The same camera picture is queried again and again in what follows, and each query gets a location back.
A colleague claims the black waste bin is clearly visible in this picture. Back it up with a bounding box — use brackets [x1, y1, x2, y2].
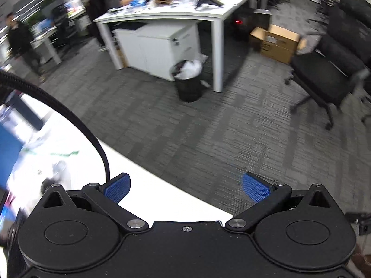
[170, 60, 203, 103]

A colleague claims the black office chair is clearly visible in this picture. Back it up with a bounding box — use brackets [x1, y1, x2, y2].
[285, 0, 370, 131]

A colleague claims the cardboard box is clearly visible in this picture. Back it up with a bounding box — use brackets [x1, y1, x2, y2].
[250, 25, 307, 64]

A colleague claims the white drawer cabinet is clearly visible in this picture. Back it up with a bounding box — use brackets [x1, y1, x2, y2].
[113, 19, 201, 81]

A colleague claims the standing person in black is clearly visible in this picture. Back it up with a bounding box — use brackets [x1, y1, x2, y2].
[6, 12, 45, 83]

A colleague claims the white office desk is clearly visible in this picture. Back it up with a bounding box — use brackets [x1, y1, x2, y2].
[94, 0, 268, 92]

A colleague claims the black braided cable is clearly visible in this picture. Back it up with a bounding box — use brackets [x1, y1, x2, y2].
[0, 69, 111, 183]

